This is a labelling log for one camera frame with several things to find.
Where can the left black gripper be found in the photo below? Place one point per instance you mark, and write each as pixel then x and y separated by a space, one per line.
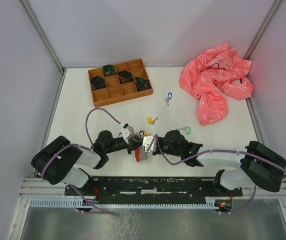
pixel 133 143

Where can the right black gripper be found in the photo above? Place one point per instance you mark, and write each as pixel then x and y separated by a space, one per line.
pixel 157 152

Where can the red carabiner keyring with keys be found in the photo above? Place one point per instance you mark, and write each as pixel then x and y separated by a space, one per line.
pixel 140 154

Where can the key with yellow tag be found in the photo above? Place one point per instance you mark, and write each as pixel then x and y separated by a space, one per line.
pixel 151 121

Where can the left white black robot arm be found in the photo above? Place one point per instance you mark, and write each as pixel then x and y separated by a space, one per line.
pixel 56 162

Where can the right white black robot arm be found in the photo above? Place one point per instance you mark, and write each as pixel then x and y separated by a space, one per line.
pixel 253 165

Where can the key with green tag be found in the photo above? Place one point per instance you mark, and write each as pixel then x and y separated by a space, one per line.
pixel 186 129

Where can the key with blue tag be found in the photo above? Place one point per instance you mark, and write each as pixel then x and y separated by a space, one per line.
pixel 169 97

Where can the dark rolled item right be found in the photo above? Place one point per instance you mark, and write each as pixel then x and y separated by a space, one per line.
pixel 142 84

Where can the dark rolled item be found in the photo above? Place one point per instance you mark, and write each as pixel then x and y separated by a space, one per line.
pixel 109 70
pixel 97 83
pixel 125 77
pixel 142 84

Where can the wooden compartment tray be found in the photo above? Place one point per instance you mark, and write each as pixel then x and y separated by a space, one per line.
pixel 114 92

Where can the dark rolled item middle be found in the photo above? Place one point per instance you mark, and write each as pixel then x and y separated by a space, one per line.
pixel 125 77

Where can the dark rolled item left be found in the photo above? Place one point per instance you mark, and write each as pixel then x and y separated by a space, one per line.
pixel 97 83

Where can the dark rolled item top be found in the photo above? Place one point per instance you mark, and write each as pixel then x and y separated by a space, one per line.
pixel 109 70

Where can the pink patterned cloth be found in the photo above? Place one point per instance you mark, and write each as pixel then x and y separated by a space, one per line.
pixel 216 72

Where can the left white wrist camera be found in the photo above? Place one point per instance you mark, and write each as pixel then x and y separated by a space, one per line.
pixel 127 132

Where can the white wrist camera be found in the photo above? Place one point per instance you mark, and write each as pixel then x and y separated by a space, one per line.
pixel 149 143
pixel 127 132

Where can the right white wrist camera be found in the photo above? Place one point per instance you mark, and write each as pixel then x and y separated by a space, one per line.
pixel 149 143

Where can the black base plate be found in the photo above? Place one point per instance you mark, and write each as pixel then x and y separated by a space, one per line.
pixel 197 186

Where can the aluminium frame rail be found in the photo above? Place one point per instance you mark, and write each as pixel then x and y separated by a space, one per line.
pixel 38 188

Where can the right aluminium frame post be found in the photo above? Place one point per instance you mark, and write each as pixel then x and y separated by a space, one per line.
pixel 263 28

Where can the aluminium frame post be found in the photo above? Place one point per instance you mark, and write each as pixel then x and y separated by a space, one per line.
pixel 263 28
pixel 26 5

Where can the left aluminium frame post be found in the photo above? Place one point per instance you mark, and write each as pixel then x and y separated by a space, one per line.
pixel 26 5

